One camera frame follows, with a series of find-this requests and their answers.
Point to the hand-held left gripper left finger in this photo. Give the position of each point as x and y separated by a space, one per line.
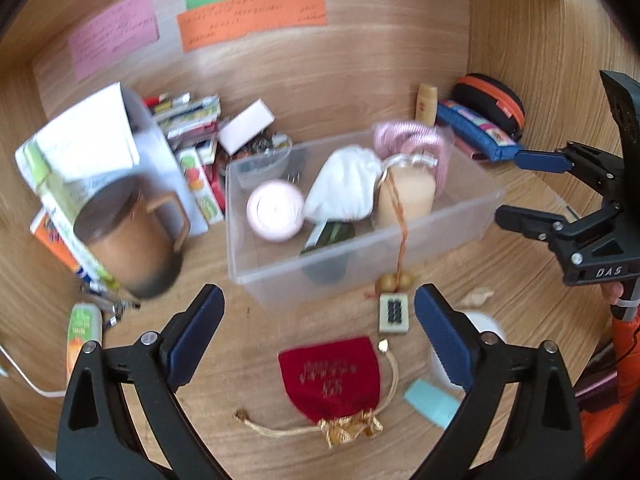
195 332

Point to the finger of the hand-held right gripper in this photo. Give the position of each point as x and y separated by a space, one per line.
542 161
530 222

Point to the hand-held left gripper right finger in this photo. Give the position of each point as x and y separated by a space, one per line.
445 335

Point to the clear plastic bin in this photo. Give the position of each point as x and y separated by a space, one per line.
280 270

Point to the beige jar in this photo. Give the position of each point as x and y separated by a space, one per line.
405 195

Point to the pink round case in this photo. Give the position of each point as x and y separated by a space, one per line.
275 210

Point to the dark green spray bottle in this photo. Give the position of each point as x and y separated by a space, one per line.
330 237

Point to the white cloth pouch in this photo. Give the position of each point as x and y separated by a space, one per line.
345 180

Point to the wooden desktop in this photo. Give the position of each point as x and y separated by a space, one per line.
240 320

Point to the person's right hand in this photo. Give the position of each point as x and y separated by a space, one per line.
614 294

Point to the small seashell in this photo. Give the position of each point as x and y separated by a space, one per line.
476 298

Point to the mahjong tile charm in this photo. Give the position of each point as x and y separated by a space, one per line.
395 312

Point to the light blue eraser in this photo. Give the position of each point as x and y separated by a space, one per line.
432 402

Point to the blue pencil pouch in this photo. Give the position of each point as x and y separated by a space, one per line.
480 132

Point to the black and orange zip case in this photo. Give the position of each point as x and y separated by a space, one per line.
492 95

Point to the metal nail clipper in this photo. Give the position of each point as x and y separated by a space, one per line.
107 305

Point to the brown ceramic mug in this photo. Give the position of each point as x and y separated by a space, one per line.
127 245

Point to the green and orange tube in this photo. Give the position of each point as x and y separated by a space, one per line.
82 332

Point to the beige small bottle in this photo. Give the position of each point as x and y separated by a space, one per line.
426 105

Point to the fruit-print box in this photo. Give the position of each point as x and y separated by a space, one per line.
202 185

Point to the orange sunscreen tube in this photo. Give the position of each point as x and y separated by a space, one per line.
55 242

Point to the white paper sheets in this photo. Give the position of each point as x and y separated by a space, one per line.
160 160

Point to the small clear bowl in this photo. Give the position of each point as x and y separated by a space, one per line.
262 167

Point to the yellow-green spray bottle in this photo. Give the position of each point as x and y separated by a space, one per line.
65 200

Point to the small white box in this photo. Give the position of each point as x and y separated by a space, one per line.
247 125

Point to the pile of snack packets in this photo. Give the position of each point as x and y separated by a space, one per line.
185 112

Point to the pink paper note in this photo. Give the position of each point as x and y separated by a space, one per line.
112 35

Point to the orange paper note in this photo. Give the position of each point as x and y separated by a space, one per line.
250 17

